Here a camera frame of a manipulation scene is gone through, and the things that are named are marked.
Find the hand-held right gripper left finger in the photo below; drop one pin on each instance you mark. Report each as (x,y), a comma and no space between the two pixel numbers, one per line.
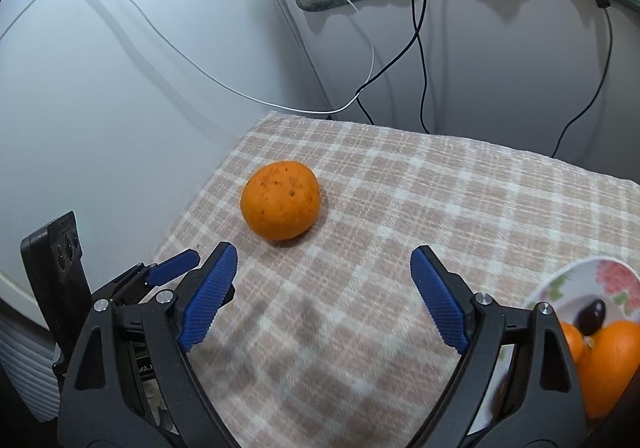
(207,298)

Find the large orange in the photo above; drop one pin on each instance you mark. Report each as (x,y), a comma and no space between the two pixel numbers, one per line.
(610,368)

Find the small smooth mandarin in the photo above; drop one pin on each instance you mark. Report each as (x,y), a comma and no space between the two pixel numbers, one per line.
(571,342)

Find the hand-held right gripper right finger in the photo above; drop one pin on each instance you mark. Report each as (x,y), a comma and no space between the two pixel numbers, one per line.
(440,300)

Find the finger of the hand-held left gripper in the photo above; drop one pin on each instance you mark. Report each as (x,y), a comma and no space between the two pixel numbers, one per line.
(175,267)
(227,294)

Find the white floral plate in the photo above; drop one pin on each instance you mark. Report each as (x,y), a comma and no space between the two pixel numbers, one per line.
(565,285)

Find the dark cherry tomato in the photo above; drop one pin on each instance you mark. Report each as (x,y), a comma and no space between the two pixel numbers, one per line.
(590,317)

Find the beige checked tablecloth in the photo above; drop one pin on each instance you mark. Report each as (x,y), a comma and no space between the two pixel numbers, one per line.
(400,208)

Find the white ribbed panel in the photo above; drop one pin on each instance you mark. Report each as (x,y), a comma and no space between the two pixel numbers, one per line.
(25,363)

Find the spotted mandarin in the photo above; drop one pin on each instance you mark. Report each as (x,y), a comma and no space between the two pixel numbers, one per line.
(280,200)

